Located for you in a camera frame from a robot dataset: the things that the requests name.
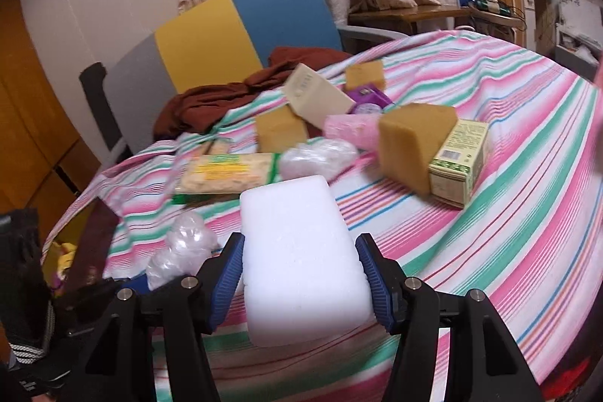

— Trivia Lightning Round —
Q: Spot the pink wrapped soap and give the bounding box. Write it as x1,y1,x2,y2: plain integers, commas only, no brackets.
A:
323,112,384,151

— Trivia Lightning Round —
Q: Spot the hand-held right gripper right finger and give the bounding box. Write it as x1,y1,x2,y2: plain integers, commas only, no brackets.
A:
354,233,542,402

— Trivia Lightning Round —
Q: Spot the pink green striped blanket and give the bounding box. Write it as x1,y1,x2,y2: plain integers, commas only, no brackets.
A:
40,28,603,402

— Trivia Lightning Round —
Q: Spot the white foam block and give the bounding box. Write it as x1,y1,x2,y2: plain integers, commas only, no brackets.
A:
239,175,373,349

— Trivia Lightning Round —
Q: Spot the wooden wardrobe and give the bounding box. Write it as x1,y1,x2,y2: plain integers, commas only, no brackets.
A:
0,0,102,233

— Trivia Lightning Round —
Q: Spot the grey yellow blue chair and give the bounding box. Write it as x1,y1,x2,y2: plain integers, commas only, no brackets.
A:
79,0,410,162

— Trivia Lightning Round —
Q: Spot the green and cream box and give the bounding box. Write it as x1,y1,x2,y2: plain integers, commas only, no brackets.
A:
428,118,491,209

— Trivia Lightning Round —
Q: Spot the purple packet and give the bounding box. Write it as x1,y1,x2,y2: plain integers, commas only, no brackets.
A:
344,84,394,115

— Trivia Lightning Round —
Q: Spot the rear yellow sponge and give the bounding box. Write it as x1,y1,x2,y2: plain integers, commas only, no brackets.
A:
345,60,387,92

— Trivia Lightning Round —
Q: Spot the cream soap box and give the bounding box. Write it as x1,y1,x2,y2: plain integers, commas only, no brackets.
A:
282,63,356,130

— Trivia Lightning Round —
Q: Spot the small yellow sponge block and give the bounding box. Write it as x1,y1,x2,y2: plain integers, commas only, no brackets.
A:
254,104,309,154

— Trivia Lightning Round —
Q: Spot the dark red storage box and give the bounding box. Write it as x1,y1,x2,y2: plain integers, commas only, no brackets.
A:
40,195,123,313

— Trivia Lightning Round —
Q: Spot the wooden desk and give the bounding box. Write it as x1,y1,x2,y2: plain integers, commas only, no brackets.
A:
349,4,472,38

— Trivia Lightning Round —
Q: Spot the yellow packet with green label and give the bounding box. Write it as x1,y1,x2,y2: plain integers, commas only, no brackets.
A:
172,152,283,205

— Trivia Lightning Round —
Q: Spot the rust brown cloth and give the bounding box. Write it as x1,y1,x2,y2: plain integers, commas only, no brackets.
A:
153,46,354,138

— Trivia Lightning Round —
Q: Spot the clear plastic wrapped soap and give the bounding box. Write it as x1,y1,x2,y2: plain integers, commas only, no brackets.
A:
279,138,360,186
145,211,222,292

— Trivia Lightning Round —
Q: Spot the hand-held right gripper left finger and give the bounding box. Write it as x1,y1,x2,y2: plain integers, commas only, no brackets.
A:
85,232,246,402

